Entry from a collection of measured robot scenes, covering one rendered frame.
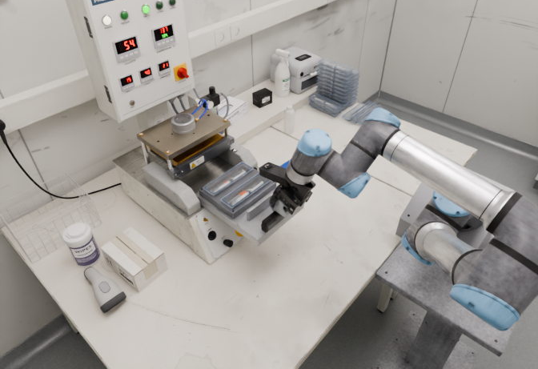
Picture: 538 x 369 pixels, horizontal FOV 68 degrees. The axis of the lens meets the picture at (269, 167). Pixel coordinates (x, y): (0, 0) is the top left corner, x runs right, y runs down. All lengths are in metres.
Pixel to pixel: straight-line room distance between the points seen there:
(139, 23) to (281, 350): 1.06
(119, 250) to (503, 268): 1.09
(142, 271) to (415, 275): 0.89
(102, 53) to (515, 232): 1.15
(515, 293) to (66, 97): 1.48
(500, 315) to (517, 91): 2.70
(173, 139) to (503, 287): 1.01
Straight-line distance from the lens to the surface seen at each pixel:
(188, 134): 1.39
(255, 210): 1.24
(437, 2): 3.45
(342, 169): 0.96
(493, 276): 0.87
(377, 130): 0.96
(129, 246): 1.43
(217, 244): 1.42
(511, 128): 3.58
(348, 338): 2.15
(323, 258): 1.44
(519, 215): 0.89
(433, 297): 1.44
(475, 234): 1.46
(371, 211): 1.63
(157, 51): 1.43
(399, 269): 1.47
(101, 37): 1.32
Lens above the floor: 1.88
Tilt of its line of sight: 39 degrees down
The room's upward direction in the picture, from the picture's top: 1 degrees counter-clockwise
